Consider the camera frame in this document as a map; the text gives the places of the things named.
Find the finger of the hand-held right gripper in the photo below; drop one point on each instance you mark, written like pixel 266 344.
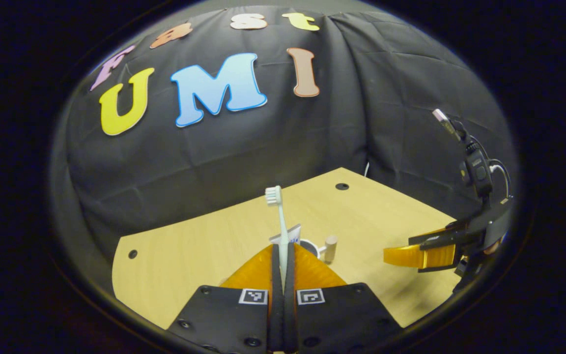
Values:
pixel 425 256
pixel 440 238

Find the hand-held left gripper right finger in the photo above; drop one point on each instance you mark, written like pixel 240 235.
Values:
pixel 290 305

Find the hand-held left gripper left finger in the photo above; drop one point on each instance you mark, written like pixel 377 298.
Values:
pixel 275 305

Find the white toothpaste tube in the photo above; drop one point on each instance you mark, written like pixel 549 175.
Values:
pixel 294 233

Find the pale green toothbrush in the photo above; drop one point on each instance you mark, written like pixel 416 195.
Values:
pixel 282 226

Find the light wooden desktop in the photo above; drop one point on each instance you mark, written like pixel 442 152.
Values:
pixel 189 255

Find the black backdrop cloth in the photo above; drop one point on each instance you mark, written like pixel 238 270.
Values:
pixel 243 157

